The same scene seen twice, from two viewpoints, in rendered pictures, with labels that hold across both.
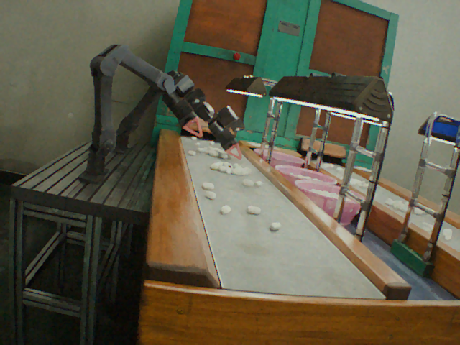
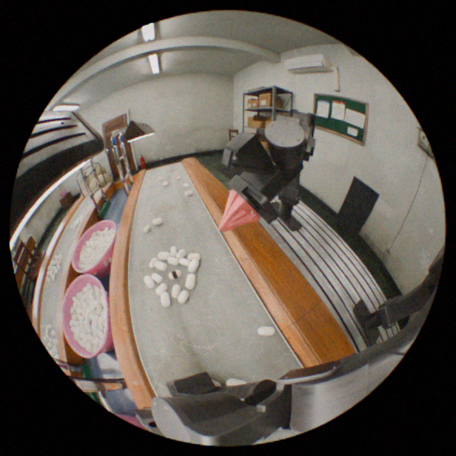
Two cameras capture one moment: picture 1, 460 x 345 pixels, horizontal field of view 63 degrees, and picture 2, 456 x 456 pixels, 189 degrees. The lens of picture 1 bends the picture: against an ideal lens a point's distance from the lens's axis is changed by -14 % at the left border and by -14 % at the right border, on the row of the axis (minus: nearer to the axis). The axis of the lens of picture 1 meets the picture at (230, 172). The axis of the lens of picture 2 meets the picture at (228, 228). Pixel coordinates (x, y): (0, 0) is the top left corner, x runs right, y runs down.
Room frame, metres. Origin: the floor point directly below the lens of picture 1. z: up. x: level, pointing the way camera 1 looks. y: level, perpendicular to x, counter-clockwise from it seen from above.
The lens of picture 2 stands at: (1.79, 0.10, 1.04)
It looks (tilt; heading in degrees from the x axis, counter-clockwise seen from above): 43 degrees down; 166
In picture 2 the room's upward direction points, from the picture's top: straight up
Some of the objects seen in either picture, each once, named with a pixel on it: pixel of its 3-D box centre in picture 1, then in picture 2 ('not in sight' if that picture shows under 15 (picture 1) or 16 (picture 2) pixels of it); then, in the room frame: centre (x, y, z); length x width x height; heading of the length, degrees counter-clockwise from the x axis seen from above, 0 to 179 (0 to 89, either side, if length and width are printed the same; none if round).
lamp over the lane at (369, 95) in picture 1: (317, 90); (143, 129); (1.00, -0.16, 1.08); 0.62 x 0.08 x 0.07; 11
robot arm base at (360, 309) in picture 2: (121, 141); (374, 320); (1.97, 0.53, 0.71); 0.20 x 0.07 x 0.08; 8
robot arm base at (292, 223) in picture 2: (95, 164); (286, 208); (1.38, 0.46, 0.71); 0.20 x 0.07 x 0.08; 8
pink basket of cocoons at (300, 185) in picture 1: (327, 203); (97, 250); (1.46, -0.36, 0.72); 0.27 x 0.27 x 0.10
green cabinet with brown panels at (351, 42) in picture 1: (277, 57); not in sight; (2.74, -0.15, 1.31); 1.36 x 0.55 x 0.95; 101
